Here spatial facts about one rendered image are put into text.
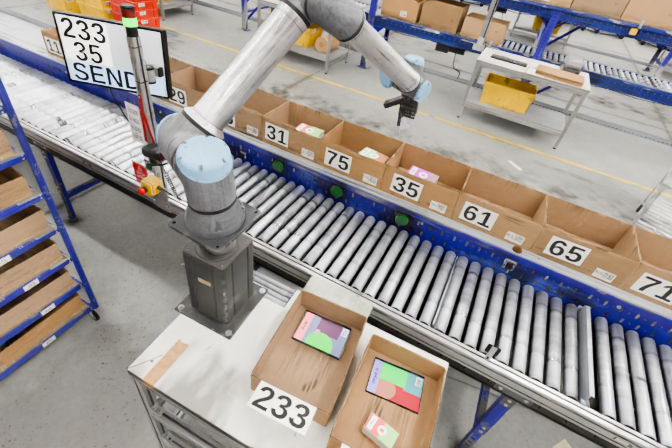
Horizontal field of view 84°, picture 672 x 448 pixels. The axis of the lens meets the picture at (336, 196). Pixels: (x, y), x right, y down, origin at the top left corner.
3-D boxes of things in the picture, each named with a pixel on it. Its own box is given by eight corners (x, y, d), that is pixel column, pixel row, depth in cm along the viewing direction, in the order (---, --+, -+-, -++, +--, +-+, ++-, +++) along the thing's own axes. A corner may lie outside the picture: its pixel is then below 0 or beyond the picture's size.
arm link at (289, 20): (159, 167, 112) (324, -32, 107) (141, 138, 122) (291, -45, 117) (198, 185, 124) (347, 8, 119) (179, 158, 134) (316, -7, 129)
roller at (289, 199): (243, 239, 186) (243, 232, 183) (299, 188, 224) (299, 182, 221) (251, 244, 185) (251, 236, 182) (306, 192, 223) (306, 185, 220)
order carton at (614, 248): (528, 252, 180) (545, 226, 170) (532, 218, 202) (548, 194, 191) (618, 289, 169) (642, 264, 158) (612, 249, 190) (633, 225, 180)
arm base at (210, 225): (217, 248, 115) (213, 225, 108) (172, 222, 121) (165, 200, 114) (257, 212, 128) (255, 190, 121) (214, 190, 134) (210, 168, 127)
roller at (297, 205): (253, 245, 184) (253, 238, 181) (308, 192, 222) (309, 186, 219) (262, 249, 183) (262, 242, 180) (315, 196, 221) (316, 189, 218)
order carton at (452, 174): (379, 190, 203) (386, 164, 193) (397, 166, 225) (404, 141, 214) (449, 219, 192) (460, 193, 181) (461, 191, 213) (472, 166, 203)
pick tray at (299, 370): (249, 389, 127) (249, 375, 121) (299, 303, 156) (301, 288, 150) (326, 428, 121) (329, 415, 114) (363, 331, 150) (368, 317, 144)
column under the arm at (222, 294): (229, 340, 139) (225, 284, 119) (174, 310, 146) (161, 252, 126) (268, 291, 159) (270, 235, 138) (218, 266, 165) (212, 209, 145)
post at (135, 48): (153, 204, 202) (115, 33, 148) (160, 200, 206) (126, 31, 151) (169, 213, 199) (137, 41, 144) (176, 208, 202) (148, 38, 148)
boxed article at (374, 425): (387, 454, 117) (390, 449, 114) (360, 431, 121) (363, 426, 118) (396, 439, 120) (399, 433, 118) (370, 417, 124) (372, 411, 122)
